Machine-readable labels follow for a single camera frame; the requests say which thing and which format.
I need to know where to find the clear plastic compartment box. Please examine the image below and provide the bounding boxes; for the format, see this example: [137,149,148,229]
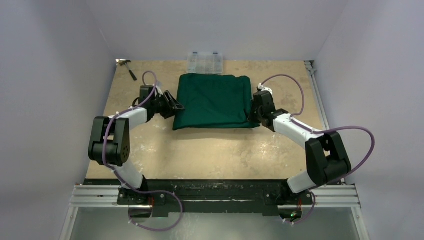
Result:
[186,52,223,75]

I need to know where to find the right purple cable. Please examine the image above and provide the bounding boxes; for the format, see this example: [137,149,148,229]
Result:
[258,73,376,226]

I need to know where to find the small black-handled hammer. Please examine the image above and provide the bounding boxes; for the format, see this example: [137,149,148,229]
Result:
[116,59,138,81]

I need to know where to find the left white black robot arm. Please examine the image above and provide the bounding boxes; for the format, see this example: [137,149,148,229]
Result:
[88,85,185,205]

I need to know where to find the right side aluminium rail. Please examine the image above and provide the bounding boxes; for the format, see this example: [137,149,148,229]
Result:
[304,61,330,130]

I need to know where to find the purple cable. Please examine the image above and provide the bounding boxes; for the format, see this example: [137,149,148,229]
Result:
[100,70,184,233]
[258,73,376,226]

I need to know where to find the dark green surgical drape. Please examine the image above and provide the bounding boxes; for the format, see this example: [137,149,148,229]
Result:
[172,73,259,131]

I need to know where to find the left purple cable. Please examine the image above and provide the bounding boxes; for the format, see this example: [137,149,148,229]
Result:
[100,70,184,233]

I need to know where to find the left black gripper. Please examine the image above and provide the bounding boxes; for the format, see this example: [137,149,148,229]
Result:
[151,92,184,120]

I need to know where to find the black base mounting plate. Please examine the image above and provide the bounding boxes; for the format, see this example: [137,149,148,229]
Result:
[82,178,345,219]

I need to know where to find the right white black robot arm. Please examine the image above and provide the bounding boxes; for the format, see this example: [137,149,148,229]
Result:
[248,84,352,204]

